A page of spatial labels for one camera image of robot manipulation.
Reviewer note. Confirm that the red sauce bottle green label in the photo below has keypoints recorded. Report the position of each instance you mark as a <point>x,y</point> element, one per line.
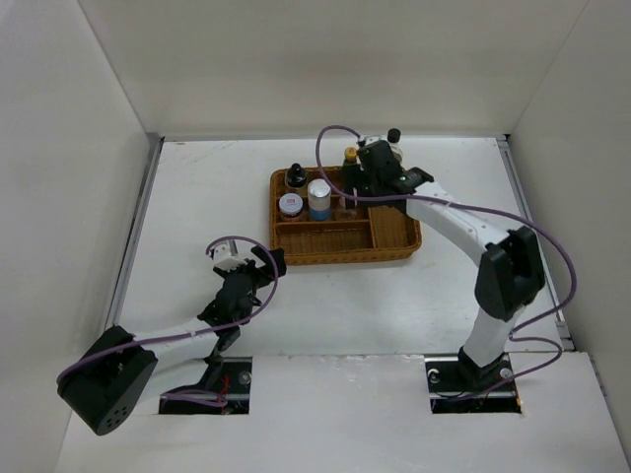
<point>350,158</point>

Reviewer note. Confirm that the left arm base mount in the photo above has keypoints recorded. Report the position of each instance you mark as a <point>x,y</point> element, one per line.
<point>222,389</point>

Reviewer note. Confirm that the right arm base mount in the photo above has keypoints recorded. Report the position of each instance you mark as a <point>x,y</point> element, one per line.
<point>450,392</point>

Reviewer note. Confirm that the brown wicker divided tray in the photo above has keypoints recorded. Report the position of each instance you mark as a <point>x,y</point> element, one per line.
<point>362,235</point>

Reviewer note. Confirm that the pink-lid spice jar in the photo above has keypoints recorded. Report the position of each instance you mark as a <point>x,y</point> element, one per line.
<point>345,210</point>

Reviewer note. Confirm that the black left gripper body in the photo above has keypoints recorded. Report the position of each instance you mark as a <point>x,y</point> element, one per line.
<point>252,272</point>

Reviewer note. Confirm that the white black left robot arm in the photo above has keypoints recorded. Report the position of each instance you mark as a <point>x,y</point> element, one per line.
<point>183,366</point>

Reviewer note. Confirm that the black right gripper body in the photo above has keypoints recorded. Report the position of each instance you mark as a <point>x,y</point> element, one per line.
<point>370,184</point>

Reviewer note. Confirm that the tall soy sauce bottle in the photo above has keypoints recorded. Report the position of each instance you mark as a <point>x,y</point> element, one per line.
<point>393,137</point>

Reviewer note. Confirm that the white-lid spice jar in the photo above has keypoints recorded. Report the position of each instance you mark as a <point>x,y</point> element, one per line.
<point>291,207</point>

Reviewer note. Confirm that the small black-capped glass jar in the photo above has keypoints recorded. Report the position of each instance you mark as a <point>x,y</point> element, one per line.
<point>296,180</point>

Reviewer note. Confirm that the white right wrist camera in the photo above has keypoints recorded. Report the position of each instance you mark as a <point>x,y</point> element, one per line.
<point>365,140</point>

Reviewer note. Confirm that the silver-lid jar blue label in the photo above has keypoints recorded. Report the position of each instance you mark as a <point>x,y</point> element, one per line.
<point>319,194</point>

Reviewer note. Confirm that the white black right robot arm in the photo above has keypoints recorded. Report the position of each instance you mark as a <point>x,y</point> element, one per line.
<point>509,265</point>

